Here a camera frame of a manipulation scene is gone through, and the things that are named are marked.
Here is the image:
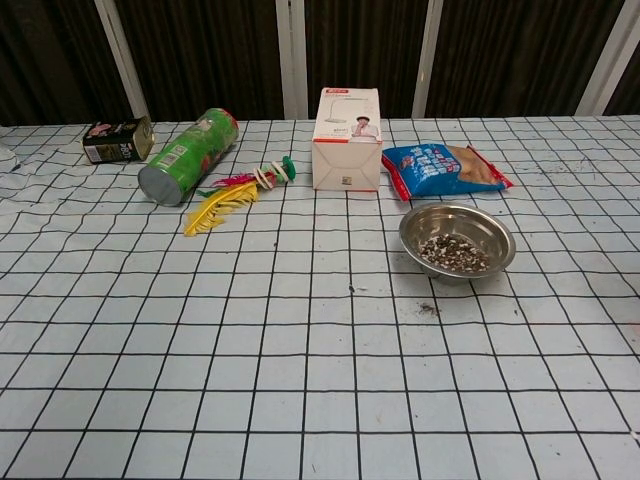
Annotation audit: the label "metal bowl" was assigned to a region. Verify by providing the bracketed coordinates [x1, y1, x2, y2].
[398, 202, 517, 286]

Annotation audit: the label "white lamp box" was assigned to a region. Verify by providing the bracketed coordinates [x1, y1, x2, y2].
[311, 86, 384, 192]

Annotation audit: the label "colourful feather shuttlecock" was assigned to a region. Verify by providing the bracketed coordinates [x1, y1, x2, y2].
[183, 155, 297, 237]

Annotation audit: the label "blue snack bag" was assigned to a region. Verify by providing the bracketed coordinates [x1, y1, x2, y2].
[381, 142, 515, 202]

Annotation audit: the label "white checkered tablecloth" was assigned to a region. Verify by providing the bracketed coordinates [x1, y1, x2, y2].
[0, 115, 640, 480]

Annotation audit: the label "crushed nut pieces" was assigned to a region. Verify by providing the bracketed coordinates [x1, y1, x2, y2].
[418, 232, 491, 274]

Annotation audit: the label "green chips can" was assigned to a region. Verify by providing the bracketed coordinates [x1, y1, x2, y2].
[138, 107, 240, 207]

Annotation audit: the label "black luncheon meat tin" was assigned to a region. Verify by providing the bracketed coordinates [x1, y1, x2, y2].
[82, 115, 154, 165]

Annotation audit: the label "white frame post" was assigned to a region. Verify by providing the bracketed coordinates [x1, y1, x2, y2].
[93, 0, 151, 124]
[574, 0, 639, 117]
[274, 0, 309, 120]
[410, 0, 445, 119]

